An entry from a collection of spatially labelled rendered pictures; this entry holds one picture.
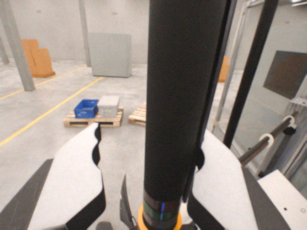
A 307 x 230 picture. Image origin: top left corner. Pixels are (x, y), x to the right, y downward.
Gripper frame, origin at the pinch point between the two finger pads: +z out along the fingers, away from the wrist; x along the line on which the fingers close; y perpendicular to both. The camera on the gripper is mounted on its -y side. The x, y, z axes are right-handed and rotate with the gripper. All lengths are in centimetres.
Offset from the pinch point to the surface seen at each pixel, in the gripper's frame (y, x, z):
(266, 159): 40, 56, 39
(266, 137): 10.2, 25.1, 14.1
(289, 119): 10.1, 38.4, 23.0
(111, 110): 132, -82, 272
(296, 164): 41, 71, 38
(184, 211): 11.0, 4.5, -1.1
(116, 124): 161, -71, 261
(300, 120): 13, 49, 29
